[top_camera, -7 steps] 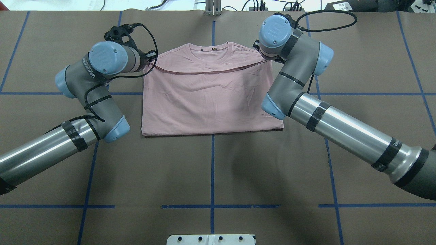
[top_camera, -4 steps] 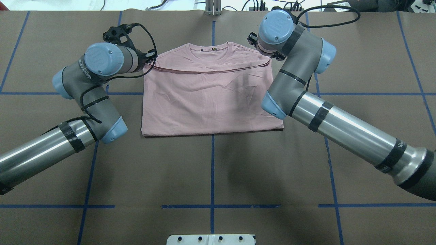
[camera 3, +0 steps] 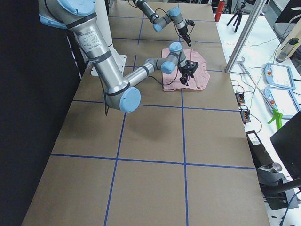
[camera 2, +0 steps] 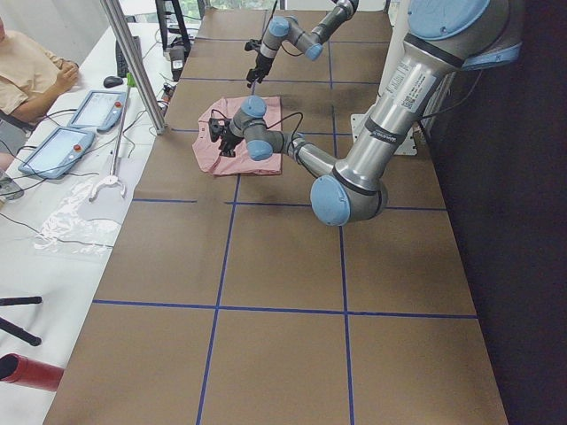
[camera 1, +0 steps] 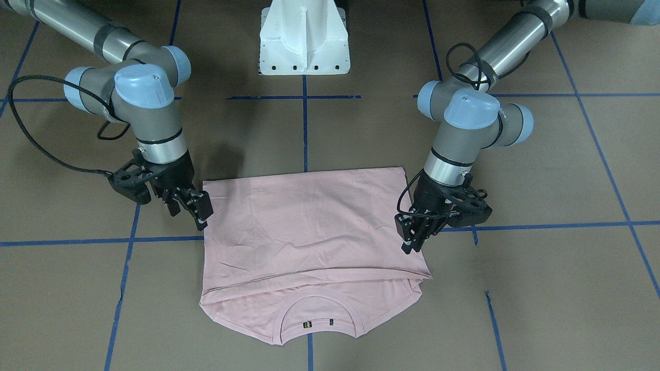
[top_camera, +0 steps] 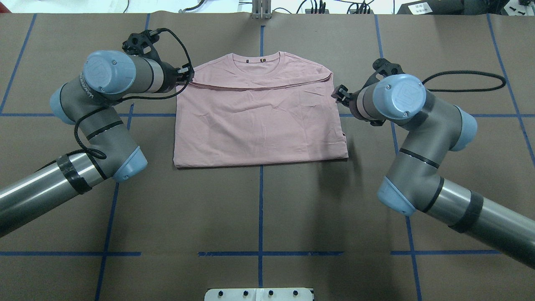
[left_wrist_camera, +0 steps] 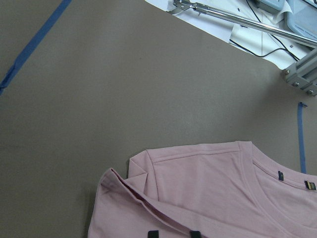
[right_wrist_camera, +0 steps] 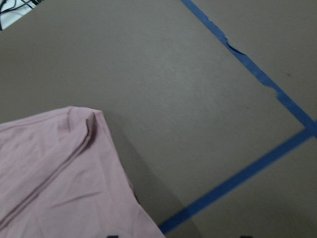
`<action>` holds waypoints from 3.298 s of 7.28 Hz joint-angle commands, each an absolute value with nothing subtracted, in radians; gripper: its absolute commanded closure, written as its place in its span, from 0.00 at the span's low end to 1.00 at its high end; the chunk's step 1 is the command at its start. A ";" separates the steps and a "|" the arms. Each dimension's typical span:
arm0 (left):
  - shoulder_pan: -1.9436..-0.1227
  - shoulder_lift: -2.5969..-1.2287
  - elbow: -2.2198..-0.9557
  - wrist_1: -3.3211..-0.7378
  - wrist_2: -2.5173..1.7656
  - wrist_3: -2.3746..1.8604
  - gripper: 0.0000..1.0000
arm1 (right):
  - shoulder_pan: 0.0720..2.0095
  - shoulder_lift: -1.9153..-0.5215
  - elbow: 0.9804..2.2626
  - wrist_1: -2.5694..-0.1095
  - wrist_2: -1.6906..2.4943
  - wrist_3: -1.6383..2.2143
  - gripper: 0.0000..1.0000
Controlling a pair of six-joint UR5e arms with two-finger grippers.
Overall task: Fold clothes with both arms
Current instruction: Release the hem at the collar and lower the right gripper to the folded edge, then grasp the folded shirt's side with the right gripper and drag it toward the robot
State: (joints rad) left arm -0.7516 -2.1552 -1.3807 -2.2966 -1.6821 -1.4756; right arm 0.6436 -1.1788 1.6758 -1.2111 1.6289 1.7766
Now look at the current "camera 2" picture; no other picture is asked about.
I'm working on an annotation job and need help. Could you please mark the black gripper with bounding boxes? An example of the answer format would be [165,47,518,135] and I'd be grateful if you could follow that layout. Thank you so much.
[217,118,243,158]
[245,38,277,88]

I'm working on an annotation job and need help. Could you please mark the pink Snoopy t-shirt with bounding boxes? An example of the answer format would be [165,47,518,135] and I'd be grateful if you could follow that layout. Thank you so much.
[190,95,284,177]

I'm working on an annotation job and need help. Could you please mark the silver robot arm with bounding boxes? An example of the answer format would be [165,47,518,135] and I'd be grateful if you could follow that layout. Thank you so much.
[245,0,359,88]
[208,1,524,226]

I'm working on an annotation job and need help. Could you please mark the black keyboard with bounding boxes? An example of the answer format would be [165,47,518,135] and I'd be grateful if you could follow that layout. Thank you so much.
[115,35,143,78]

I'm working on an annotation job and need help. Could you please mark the blue teach pendant far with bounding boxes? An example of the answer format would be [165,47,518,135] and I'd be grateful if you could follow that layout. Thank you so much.
[67,90,126,132]

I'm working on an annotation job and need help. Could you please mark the blue teach pendant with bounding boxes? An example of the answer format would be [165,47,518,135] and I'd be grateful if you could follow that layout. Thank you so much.
[67,90,126,132]
[18,127,95,179]

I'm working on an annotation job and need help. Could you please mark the black computer mouse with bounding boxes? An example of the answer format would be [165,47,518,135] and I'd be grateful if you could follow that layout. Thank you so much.
[103,76,123,89]

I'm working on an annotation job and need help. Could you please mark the blue teach pendant near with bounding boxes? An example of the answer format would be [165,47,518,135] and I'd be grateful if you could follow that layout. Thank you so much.
[18,127,95,179]

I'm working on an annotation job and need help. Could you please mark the clear plastic bag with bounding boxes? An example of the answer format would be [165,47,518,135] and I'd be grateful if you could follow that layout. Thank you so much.
[33,177,120,261]

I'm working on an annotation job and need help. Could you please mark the seated person beige shirt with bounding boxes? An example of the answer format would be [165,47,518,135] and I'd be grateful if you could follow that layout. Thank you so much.
[0,12,82,169]

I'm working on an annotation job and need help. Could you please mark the black tripod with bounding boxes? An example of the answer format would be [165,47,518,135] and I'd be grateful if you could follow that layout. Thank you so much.
[1,296,43,346]

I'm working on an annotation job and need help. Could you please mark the red cylinder bottle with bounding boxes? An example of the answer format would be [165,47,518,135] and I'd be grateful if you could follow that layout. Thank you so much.
[1,353,65,392]

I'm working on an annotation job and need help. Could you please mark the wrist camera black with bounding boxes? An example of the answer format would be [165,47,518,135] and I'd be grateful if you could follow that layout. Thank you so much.
[208,118,225,143]

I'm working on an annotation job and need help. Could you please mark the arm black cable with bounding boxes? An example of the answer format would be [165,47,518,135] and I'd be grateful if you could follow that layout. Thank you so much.
[260,111,307,165]

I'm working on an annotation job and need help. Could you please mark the grabber stick green handle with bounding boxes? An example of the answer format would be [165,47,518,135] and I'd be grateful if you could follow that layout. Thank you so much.
[88,73,136,203]

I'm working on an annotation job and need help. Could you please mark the aluminium frame post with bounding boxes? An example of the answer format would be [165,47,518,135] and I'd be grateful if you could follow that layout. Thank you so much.
[100,0,166,135]

